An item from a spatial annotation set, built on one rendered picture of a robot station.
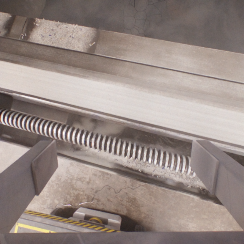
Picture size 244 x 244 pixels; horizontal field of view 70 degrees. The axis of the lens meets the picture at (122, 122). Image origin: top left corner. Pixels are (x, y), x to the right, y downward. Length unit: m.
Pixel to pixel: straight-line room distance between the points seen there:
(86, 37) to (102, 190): 0.97
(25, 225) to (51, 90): 0.77
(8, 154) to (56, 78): 1.15
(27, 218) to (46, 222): 0.09
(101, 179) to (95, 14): 0.92
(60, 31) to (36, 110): 0.46
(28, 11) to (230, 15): 0.53
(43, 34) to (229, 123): 0.36
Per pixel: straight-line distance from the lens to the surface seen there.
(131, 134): 0.72
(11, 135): 0.92
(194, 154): 0.16
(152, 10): 0.53
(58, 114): 0.74
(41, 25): 0.42
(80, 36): 0.37
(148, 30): 0.49
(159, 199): 1.17
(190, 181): 0.75
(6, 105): 0.73
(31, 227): 1.01
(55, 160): 0.17
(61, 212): 1.20
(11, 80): 0.40
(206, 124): 0.31
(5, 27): 0.46
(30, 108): 0.81
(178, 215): 1.21
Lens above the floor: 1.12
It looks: 79 degrees down
